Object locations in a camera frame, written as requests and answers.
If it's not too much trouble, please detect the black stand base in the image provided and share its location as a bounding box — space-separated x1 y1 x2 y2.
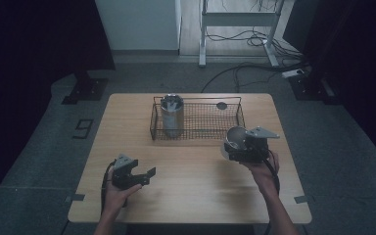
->
61 70 110 106
288 73 342 105

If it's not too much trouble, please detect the white power strip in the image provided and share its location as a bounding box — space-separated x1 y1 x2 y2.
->
281 68 306 79

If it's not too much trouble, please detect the white metal desk frame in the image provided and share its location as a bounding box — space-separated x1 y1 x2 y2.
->
198 0 296 69

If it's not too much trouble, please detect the left hand-held gripper cable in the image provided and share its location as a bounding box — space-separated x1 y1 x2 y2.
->
100 159 118 214

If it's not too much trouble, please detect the bundle of floor cables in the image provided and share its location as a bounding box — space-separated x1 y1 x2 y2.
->
201 27 309 94

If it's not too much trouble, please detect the hand-held gripper cable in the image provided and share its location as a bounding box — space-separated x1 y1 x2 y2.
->
262 149 282 197
100 159 118 214

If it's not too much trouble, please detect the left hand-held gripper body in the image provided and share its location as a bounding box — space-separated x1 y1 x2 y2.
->
111 153 142 191

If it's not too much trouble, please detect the person's left hand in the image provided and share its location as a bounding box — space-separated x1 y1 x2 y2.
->
102 169 143 218

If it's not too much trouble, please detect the person's right hand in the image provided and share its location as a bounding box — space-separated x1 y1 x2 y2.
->
241 150 280 194

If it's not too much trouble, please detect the white cabinet panel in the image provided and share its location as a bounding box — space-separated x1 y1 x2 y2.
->
94 0 182 52

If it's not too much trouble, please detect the wire mesh basket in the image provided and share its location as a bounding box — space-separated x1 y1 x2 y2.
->
149 95 246 142

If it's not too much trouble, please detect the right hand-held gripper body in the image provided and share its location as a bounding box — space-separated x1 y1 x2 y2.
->
241 126 280 164

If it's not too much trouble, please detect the steel tumbler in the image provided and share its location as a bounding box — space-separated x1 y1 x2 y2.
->
160 94 186 138

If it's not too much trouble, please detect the right hand-held gripper cable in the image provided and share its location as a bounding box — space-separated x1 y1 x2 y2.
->
262 149 282 197

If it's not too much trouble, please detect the dark curtain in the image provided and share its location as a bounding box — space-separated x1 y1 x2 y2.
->
283 0 376 170
0 0 117 216

